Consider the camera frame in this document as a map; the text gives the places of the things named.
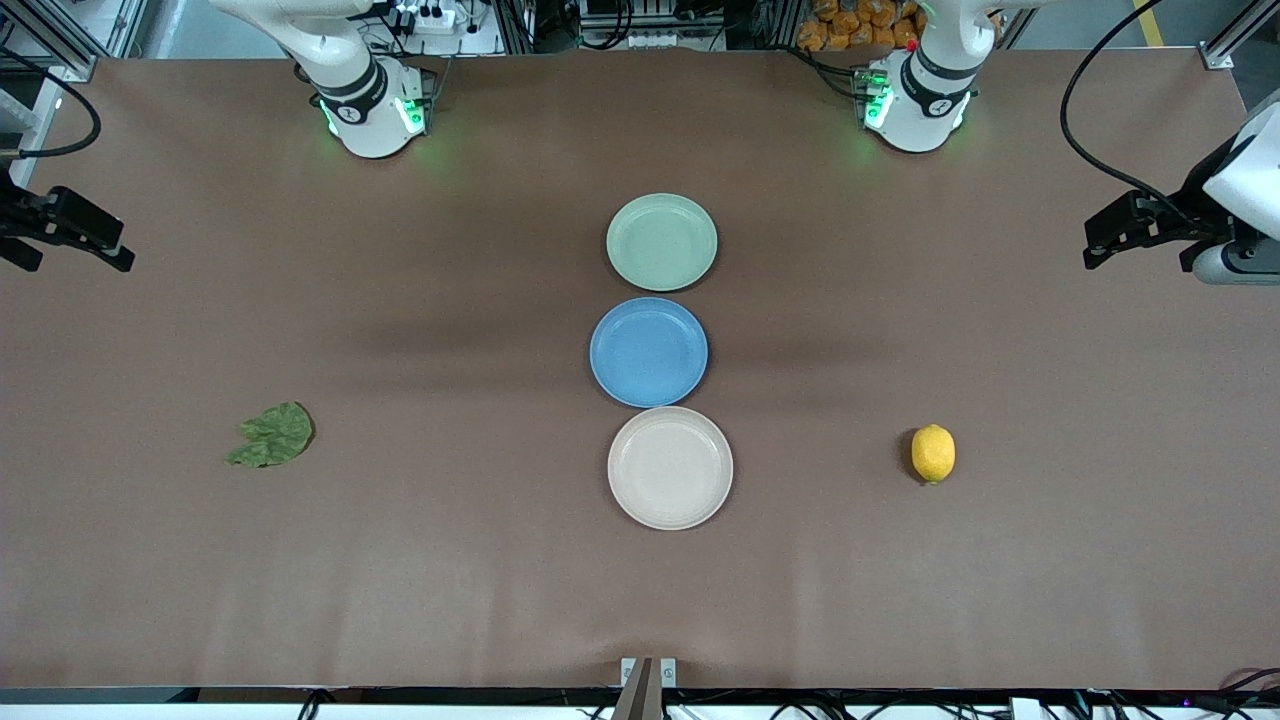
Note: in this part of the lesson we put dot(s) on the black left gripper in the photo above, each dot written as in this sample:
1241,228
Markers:
1194,193

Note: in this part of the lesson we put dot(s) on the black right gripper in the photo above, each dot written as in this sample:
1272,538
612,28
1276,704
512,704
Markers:
12,216

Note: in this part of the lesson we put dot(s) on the green lettuce leaf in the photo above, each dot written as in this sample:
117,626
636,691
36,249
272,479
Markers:
275,435

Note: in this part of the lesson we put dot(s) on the yellow lemon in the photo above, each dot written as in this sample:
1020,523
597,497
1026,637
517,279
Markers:
933,453

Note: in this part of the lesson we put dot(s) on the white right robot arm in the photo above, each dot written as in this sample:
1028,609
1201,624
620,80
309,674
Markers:
365,110

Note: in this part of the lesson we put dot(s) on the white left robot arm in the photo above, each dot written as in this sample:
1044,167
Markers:
925,100

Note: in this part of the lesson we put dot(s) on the bag of orange items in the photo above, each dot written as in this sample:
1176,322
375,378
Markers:
850,28

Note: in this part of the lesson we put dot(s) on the white power strip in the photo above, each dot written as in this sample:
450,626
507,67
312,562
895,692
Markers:
430,18

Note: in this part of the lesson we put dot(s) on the pale green plate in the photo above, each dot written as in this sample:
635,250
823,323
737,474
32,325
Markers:
660,242

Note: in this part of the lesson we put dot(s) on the blue plate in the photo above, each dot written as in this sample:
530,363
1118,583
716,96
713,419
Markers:
648,352

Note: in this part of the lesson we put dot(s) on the beige plate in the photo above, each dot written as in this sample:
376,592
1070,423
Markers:
670,468

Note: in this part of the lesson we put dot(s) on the aluminium frame profile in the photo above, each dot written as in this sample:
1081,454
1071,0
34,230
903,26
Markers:
80,68
1218,55

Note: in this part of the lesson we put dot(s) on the metal table edge bracket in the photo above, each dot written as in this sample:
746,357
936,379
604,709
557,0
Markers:
645,690

